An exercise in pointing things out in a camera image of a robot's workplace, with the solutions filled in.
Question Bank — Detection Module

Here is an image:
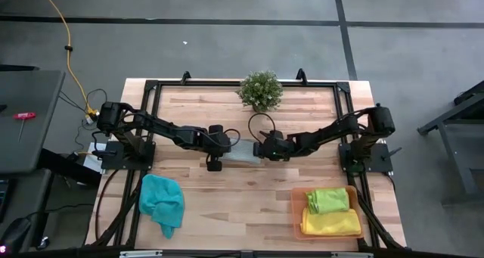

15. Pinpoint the grey waffle-weave towel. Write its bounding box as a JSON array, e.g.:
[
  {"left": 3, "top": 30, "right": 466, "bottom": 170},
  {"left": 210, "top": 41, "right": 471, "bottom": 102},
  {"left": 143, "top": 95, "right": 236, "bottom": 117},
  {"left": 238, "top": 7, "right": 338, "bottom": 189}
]
[{"left": 222, "top": 138, "right": 262, "bottom": 165}]

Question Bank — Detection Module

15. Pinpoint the green microfiber towel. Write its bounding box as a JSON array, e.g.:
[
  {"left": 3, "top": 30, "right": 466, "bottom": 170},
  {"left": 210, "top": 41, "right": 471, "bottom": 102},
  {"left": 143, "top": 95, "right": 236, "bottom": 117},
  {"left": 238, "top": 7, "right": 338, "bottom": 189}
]
[{"left": 305, "top": 187, "right": 351, "bottom": 215}]

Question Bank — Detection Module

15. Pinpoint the yellow microfiber towel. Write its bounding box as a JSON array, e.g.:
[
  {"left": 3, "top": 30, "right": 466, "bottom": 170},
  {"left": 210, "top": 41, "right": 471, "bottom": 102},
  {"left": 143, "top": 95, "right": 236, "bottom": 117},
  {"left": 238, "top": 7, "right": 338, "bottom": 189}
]
[{"left": 299, "top": 207, "right": 363, "bottom": 237}]

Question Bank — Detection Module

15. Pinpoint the teal microfiber towel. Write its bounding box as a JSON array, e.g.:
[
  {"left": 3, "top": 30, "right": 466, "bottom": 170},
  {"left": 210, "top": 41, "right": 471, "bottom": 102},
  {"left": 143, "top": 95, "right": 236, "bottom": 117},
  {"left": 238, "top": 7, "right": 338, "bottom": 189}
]
[{"left": 138, "top": 173, "right": 185, "bottom": 240}]

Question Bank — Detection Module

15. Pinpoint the small potted artificial plant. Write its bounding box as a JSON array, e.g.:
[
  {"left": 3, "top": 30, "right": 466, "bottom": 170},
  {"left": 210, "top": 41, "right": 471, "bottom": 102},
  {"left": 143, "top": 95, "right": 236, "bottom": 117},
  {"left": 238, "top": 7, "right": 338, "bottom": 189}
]
[{"left": 236, "top": 70, "right": 284, "bottom": 114}]

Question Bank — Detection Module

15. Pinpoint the orange translucent plastic bin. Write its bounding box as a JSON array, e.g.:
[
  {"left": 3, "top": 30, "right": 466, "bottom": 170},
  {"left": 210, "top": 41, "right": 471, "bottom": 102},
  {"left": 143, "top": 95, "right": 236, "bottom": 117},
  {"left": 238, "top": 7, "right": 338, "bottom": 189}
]
[{"left": 290, "top": 185, "right": 365, "bottom": 241}]

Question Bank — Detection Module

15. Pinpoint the white paper sheet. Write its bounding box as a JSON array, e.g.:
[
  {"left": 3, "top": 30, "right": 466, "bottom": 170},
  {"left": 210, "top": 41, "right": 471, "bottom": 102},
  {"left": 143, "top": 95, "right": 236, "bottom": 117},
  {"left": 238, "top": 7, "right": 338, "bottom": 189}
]
[{"left": 82, "top": 142, "right": 107, "bottom": 174}]

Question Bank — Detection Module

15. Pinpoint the dark grey desk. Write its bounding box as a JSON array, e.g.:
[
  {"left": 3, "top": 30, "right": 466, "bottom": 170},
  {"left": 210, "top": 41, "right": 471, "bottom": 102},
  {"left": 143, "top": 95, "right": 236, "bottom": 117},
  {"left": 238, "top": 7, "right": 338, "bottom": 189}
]
[{"left": 0, "top": 69, "right": 66, "bottom": 176}]

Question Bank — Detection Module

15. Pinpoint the black metal stand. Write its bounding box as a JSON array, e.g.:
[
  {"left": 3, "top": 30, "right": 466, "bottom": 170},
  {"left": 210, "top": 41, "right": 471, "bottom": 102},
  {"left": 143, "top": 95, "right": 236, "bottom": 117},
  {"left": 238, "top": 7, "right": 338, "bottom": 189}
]
[{"left": 417, "top": 79, "right": 484, "bottom": 210}]

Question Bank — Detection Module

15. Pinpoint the black rounded device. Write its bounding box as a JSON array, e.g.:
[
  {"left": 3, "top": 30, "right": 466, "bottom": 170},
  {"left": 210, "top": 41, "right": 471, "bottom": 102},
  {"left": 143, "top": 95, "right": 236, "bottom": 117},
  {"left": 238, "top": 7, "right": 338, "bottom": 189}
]
[{"left": 0, "top": 215, "right": 33, "bottom": 253}]

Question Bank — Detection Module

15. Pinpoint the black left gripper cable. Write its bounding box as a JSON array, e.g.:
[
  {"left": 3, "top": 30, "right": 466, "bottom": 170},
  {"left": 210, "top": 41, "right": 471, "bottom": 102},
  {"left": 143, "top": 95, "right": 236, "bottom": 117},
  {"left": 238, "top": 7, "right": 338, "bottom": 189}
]
[{"left": 222, "top": 128, "right": 242, "bottom": 148}]

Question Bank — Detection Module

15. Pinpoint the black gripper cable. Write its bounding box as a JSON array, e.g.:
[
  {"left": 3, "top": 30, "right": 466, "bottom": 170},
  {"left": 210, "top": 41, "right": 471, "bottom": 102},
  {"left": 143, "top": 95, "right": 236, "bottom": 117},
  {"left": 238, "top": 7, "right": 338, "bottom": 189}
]
[
  {"left": 247, "top": 112, "right": 278, "bottom": 140},
  {"left": 222, "top": 128, "right": 242, "bottom": 148}
]

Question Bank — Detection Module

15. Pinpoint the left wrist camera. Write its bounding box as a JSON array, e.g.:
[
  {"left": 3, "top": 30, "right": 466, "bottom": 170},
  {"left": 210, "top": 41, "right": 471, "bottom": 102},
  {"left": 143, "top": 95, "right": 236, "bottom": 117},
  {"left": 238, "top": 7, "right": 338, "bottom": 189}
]
[{"left": 206, "top": 156, "right": 223, "bottom": 173}]

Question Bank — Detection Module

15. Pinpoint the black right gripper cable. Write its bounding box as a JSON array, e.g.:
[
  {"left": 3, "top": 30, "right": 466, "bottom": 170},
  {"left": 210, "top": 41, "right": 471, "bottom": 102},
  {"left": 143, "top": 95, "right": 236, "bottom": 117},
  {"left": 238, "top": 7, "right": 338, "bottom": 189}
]
[{"left": 247, "top": 112, "right": 278, "bottom": 140}]

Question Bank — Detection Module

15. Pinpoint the black aluminium rig frame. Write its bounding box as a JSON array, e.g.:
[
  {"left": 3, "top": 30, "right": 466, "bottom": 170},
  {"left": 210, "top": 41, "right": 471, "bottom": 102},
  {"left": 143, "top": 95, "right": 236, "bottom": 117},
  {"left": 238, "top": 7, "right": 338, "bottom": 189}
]
[{"left": 85, "top": 68, "right": 408, "bottom": 251}]

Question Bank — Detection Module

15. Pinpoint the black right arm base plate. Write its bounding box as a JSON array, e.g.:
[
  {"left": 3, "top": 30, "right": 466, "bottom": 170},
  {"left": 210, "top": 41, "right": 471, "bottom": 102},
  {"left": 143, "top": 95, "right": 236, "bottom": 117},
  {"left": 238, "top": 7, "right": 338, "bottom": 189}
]
[{"left": 338, "top": 142, "right": 394, "bottom": 175}]

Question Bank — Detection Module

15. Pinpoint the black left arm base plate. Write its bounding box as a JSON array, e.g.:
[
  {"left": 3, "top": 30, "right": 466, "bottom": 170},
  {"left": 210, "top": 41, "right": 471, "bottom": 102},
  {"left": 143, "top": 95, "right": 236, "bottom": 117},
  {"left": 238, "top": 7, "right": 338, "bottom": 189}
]
[{"left": 100, "top": 140, "right": 157, "bottom": 171}]

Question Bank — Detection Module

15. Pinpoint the silver bracket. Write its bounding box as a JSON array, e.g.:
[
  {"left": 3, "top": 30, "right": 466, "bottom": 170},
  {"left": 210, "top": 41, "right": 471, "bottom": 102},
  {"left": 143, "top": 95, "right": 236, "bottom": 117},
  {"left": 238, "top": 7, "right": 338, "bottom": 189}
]
[
  {"left": 331, "top": 252, "right": 374, "bottom": 258},
  {"left": 119, "top": 250, "right": 163, "bottom": 258}
]

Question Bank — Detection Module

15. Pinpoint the yellow extension cable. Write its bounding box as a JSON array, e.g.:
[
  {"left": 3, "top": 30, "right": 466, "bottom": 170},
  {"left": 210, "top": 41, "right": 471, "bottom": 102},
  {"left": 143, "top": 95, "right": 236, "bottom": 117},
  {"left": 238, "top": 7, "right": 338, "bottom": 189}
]
[{"left": 36, "top": 0, "right": 100, "bottom": 117}]

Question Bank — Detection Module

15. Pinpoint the red-handled hex key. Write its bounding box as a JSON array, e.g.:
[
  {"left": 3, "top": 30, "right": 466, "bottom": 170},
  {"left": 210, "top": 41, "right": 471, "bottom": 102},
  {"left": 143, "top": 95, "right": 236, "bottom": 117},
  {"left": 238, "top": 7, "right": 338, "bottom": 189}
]
[{"left": 13, "top": 111, "right": 38, "bottom": 142}]

